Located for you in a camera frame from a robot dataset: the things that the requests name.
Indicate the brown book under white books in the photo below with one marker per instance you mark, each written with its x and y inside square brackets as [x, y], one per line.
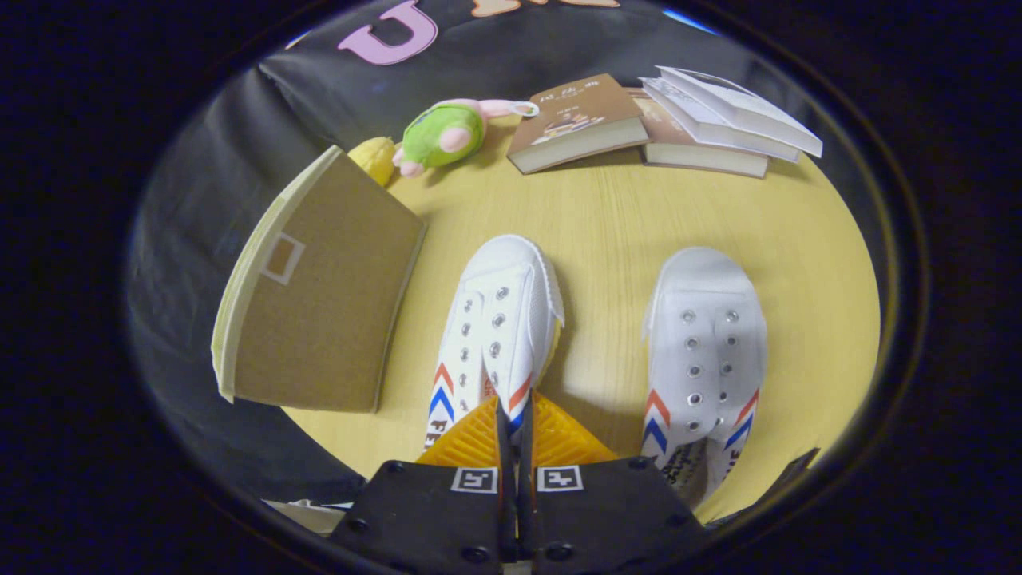
[687, 156]

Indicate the white shoe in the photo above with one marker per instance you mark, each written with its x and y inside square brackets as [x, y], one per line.
[495, 319]
[707, 335]

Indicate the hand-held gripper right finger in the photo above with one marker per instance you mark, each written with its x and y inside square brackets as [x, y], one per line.
[599, 519]

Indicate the white book with portrait photo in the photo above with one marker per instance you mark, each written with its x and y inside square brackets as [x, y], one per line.
[742, 108]

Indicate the white book with patterned cover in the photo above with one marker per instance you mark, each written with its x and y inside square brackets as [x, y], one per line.
[703, 120]

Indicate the green and pink plush toy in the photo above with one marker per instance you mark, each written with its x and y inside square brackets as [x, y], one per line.
[439, 136]

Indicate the brown fabric storage box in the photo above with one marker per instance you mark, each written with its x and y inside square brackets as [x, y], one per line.
[327, 295]

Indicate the brown book with illustrated cover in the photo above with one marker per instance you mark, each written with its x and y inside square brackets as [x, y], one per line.
[571, 120]

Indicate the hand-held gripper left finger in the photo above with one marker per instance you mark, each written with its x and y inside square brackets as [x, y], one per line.
[431, 519]

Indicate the yellow plush toy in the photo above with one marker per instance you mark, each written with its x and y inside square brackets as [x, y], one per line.
[375, 160]

